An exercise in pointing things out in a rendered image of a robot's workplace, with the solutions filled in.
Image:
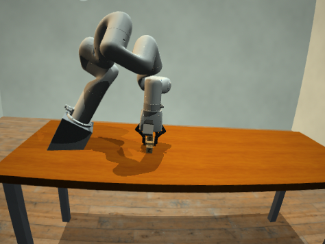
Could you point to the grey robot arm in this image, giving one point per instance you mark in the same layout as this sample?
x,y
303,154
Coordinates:
x,y
112,47

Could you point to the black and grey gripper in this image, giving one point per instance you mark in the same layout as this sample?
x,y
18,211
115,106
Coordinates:
x,y
157,121

